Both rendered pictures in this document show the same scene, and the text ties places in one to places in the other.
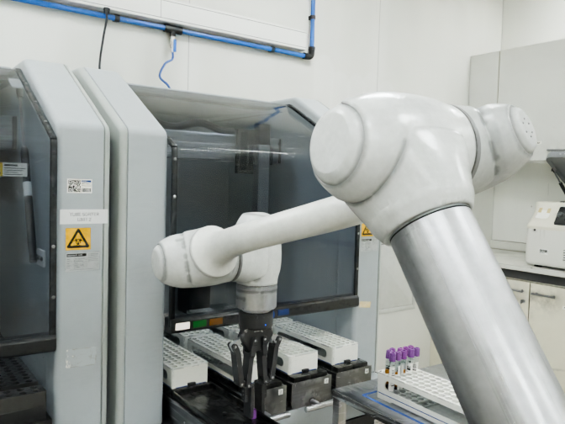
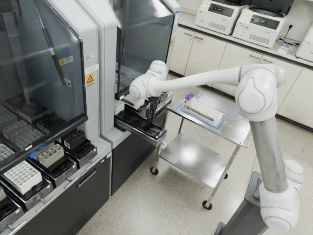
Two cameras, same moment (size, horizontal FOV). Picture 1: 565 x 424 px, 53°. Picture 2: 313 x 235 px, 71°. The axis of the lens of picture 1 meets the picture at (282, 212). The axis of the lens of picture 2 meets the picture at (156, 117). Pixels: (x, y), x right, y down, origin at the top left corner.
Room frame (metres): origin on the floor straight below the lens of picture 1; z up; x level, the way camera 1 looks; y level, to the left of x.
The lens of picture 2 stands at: (0.18, 0.57, 1.77)
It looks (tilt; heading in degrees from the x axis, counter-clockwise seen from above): 38 degrees down; 331
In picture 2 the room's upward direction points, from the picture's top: 11 degrees clockwise
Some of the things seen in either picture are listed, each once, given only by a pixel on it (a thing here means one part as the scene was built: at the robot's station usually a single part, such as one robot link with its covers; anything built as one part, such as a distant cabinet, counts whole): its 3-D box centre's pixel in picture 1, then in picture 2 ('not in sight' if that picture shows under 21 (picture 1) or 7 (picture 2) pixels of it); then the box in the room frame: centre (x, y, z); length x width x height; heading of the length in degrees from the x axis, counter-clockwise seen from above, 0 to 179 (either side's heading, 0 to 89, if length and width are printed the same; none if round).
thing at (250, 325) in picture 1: (256, 330); (153, 100); (1.22, 0.05, 1.00); 0.08 x 0.07 x 0.09; 126
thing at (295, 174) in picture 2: not in sight; (284, 178); (0.55, -0.49, 0.87); 0.18 x 0.16 x 0.22; 128
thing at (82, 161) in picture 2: not in sight; (50, 131); (1.30, 0.67, 0.78); 0.73 x 0.14 x 0.09; 36
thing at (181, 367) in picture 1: (165, 362); (104, 101); (1.49, 0.30, 0.83); 0.30 x 0.10 x 0.06; 36
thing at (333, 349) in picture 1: (313, 343); not in sight; (1.70, -0.11, 0.83); 0.30 x 0.10 x 0.06; 36
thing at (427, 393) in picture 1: (439, 400); (201, 110); (1.22, -0.36, 0.85); 0.30 x 0.10 x 0.06; 34
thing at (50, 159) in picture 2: not in sight; (53, 156); (1.02, 0.65, 0.85); 0.12 x 0.02 x 0.06; 127
